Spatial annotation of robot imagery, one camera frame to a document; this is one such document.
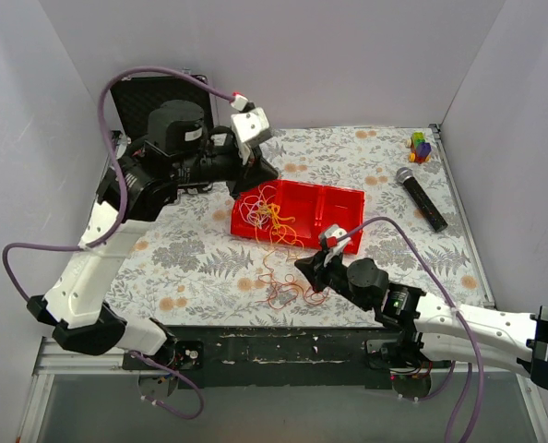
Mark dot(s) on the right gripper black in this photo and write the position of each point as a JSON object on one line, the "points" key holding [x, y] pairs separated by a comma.
{"points": [[325, 272]]}

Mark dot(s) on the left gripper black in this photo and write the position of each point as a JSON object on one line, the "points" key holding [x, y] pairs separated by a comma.
{"points": [[242, 168]]}

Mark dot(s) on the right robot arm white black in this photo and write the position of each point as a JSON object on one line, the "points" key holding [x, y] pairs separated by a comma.
{"points": [[428, 329]]}

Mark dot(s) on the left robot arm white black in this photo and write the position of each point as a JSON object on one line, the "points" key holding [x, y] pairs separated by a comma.
{"points": [[83, 321]]}

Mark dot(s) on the red three-compartment bin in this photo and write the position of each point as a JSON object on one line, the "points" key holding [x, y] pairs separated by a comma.
{"points": [[283, 212]]}

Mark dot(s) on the floral patterned mat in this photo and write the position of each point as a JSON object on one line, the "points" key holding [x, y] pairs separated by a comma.
{"points": [[189, 270]]}

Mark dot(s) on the black microphone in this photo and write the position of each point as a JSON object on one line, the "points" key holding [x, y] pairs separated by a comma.
{"points": [[424, 204]]}

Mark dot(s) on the black poker chip case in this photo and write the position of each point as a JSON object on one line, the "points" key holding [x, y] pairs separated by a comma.
{"points": [[154, 101]]}

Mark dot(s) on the colourful toy block train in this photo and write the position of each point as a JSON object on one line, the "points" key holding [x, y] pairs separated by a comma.
{"points": [[420, 148]]}

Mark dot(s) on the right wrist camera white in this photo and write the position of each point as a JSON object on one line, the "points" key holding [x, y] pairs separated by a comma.
{"points": [[333, 241]]}

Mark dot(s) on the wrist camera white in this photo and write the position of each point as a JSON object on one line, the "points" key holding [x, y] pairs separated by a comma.
{"points": [[250, 128], [333, 241]]}

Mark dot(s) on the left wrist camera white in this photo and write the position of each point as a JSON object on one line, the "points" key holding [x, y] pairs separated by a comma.
{"points": [[250, 128]]}

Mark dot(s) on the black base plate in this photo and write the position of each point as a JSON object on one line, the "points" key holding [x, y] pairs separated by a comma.
{"points": [[277, 357]]}

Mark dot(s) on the aluminium frame rail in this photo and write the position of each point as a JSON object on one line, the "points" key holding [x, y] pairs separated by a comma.
{"points": [[214, 261]]}

